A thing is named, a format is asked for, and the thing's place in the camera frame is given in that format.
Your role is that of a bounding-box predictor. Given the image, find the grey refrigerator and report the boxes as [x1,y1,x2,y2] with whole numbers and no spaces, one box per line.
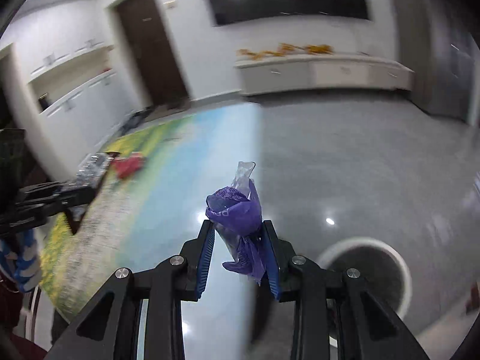
[410,0,480,125]

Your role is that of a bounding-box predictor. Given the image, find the white printed plastic bag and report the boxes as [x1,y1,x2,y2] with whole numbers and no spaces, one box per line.
[76,152,114,189]

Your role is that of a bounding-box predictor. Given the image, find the white round trash bin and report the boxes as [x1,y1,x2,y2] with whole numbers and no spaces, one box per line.
[316,236,414,346]

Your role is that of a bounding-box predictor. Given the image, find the person's left forearm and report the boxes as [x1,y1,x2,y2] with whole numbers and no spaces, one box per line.
[0,229,43,295]

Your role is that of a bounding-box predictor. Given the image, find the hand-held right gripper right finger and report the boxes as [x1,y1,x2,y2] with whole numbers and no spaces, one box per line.
[262,220,432,360]

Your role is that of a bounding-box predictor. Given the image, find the white shoe cabinet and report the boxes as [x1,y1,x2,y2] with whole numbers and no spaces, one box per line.
[0,40,121,181]

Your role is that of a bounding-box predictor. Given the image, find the white television stand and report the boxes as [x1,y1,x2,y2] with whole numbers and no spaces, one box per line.
[234,52,415,97]

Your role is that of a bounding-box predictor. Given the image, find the red crumpled wrapper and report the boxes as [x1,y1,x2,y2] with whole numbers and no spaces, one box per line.
[114,154,146,179]

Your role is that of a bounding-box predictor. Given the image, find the brown entrance door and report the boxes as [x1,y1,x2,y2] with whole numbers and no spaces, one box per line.
[115,0,190,108]

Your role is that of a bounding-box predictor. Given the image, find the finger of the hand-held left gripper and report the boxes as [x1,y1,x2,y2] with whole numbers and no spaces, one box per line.
[0,204,85,235]
[16,182,99,208]

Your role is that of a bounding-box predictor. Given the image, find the purple wrapper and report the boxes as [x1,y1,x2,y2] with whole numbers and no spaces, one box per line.
[205,161,264,286]

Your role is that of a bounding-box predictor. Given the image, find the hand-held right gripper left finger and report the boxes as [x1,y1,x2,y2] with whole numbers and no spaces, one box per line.
[45,219,217,360]

